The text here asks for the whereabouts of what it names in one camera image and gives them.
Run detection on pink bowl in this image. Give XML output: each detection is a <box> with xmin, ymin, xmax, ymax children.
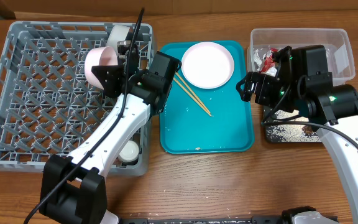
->
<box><xmin>84</xmin><ymin>46</ymin><xmax>118</xmax><ymax>90</ymax></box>

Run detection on red snack wrapper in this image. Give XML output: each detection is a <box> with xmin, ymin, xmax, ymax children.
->
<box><xmin>259</xmin><ymin>48</ymin><xmax>278</xmax><ymax>77</ymax></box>

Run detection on rice and food leftovers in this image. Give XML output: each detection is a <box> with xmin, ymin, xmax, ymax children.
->
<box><xmin>265</xmin><ymin>111</ymin><xmax>319</xmax><ymax>142</ymax></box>

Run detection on large pink plate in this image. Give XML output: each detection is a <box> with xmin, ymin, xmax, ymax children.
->
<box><xmin>181</xmin><ymin>42</ymin><xmax>235</xmax><ymax>89</ymax></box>

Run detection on grey bowl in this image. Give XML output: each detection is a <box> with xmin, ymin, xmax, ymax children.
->
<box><xmin>106</xmin><ymin>24</ymin><xmax>130</xmax><ymax>54</ymax></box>

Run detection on wooden chopstick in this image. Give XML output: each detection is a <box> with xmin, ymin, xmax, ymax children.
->
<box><xmin>173</xmin><ymin>78</ymin><xmax>212</xmax><ymax>117</ymax></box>
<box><xmin>174</xmin><ymin>72</ymin><xmax>210</xmax><ymax>112</ymax></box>

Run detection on white cup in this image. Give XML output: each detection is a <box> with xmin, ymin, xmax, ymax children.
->
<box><xmin>118</xmin><ymin>140</ymin><xmax>140</xmax><ymax>164</ymax></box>

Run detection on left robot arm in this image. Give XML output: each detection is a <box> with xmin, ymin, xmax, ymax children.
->
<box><xmin>25</xmin><ymin>62</ymin><xmax>181</xmax><ymax>223</ymax></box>

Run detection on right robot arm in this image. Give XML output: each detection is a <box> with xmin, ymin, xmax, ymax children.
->
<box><xmin>236</xmin><ymin>70</ymin><xmax>358</xmax><ymax>223</ymax></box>

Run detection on black waste tray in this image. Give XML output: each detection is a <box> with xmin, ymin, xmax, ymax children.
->
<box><xmin>262</xmin><ymin>108</ymin><xmax>323</xmax><ymax>144</ymax></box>

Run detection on grey plastic dishwasher rack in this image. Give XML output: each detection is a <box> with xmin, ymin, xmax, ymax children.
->
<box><xmin>0</xmin><ymin>21</ymin><xmax>155</xmax><ymax>177</ymax></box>

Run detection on teal plastic tray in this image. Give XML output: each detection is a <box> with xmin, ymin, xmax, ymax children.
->
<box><xmin>160</xmin><ymin>40</ymin><xmax>254</xmax><ymax>154</ymax></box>

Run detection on clear plastic bin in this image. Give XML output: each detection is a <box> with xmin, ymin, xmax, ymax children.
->
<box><xmin>247</xmin><ymin>28</ymin><xmax>356</xmax><ymax>86</ymax></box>

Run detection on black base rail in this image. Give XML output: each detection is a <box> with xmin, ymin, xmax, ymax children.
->
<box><xmin>119</xmin><ymin>215</ymin><xmax>284</xmax><ymax>224</ymax></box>

